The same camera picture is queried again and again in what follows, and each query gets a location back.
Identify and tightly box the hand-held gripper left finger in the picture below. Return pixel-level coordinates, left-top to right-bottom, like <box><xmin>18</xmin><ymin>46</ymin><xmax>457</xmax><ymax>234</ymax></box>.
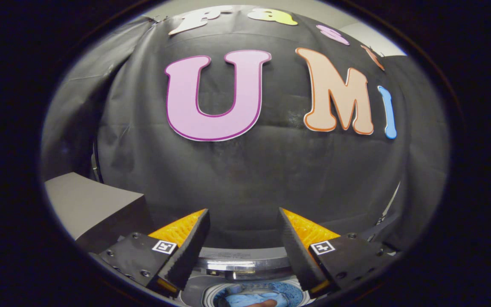
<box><xmin>89</xmin><ymin>209</ymin><xmax>211</xmax><ymax>299</ymax></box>

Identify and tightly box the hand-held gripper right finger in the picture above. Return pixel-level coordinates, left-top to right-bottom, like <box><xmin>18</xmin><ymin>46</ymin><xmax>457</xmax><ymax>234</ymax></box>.
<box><xmin>278</xmin><ymin>207</ymin><xmax>399</xmax><ymax>299</ymax></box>

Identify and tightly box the dark grey washing machine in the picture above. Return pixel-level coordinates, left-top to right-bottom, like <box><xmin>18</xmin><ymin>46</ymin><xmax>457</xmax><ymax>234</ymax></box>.
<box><xmin>176</xmin><ymin>246</ymin><xmax>316</xmax><ymax>307</ymax></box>

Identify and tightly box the light blue cloth garment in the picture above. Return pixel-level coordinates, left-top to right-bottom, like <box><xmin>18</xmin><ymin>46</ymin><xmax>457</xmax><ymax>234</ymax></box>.
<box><xmin>218</xmin><ymin>283</ymin><xmax>292</xmax><ymax>307</ymax></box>

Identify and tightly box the black backdrop cloth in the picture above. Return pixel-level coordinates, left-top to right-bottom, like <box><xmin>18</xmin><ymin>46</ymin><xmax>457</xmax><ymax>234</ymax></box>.
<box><xmin>41</xmin><ymin>5</ymin><xmax>450</xmax><ymax>252</ymax></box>

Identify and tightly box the metal tripod stand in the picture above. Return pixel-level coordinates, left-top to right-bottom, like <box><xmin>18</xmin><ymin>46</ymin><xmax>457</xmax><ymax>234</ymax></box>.
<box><xmin>369</xmin><ymin>181</ymin><xmax>401</xmax><ymax>243</ymax></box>

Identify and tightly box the beige and dark cabinet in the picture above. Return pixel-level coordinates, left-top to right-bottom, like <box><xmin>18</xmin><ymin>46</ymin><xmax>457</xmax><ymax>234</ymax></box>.
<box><xmin>44</xmin><ymin>172</ymin><xmax>154</xmax><ymax>253</ymax></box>

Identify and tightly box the metal backdrop frame pole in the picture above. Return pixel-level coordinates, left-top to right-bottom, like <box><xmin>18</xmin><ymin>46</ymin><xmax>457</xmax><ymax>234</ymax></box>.
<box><xmin>90</xmin><ymin>140</ymin><xmax>102</xmax><ymax>184</ymax></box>

